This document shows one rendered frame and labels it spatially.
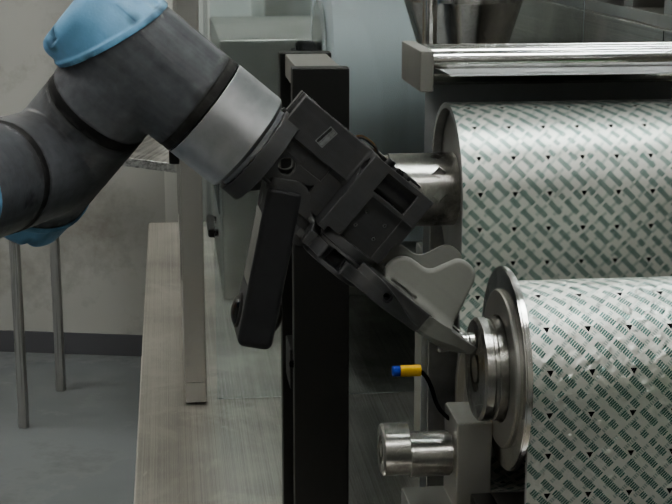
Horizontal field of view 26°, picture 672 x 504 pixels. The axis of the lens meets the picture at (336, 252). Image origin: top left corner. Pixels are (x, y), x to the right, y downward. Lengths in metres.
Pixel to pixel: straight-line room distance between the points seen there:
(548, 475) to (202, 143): 0.33
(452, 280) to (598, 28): 1.01
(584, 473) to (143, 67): 0.41
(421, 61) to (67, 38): 0.38
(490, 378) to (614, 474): 0.11
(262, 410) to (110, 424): 2.66
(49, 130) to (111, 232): 4.29
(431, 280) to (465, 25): 0.71
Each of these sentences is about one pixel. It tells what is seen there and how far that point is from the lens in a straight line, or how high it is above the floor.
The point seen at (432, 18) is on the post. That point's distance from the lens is 1.56.
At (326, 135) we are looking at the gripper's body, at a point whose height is 1.42.
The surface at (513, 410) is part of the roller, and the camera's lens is 1.02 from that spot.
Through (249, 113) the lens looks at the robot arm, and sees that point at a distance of 0.96.
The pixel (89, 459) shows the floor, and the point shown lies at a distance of 4.39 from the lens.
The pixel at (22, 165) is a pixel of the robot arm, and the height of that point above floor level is 1.42.
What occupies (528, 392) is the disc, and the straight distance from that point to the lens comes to 0.99.
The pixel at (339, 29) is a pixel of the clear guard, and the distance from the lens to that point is 1.98.
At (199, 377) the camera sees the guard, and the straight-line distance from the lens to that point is 2.05.
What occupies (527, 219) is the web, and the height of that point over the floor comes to 1.32.
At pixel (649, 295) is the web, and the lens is 1.05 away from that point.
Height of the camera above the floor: 1.57
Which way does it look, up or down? 13 degrees down
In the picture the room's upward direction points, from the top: straight up
